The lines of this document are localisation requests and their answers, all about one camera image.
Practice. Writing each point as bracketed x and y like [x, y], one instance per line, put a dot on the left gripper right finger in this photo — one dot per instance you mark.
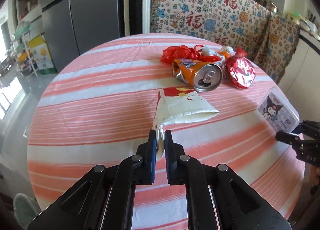
[217, 197]

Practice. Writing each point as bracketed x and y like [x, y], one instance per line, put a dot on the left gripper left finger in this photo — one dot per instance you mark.
[104, 197]

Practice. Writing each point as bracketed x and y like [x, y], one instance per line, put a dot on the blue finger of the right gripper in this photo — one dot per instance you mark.
[310, 127]
[290, 139]

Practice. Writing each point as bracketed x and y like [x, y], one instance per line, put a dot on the clear plastic kuromi box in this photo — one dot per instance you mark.
[277, 110]

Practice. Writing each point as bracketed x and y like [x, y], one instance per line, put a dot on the red foil snack bag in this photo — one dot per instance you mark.
[239, 69]

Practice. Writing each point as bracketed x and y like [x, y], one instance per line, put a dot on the crushed orange soda can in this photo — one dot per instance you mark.
[202, 76]

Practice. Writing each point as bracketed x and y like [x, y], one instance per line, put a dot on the white red paper cup carton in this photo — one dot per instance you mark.
[179, 105]

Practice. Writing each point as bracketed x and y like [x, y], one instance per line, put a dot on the red plastic bag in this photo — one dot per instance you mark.
[184, 52]

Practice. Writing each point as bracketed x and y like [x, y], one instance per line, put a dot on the white lower cabinets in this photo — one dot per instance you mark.
[301, 81]

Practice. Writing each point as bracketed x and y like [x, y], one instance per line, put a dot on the orange snack wrapper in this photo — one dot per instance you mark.
[223, 56]

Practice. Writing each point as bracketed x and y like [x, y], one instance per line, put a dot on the silver foil wrapper ball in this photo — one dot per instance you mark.
[227, 49]

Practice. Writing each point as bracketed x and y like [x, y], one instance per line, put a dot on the white container yellow bag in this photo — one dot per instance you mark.
[295, 17]

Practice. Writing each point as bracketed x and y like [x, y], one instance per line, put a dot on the steel pot with lid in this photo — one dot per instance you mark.
[269, 5]

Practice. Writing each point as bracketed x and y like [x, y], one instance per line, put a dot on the green tiered storage rack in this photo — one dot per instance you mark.
[24, 33]

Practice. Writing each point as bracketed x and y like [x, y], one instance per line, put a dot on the yellow cardboard box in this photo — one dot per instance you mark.
[42, 56]

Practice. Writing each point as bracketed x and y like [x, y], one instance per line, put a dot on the patterned fu character cloth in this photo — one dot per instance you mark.
[268, 39]

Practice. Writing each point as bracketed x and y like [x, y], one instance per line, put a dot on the grey double door refrigerator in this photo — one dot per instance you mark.
[72, 27]

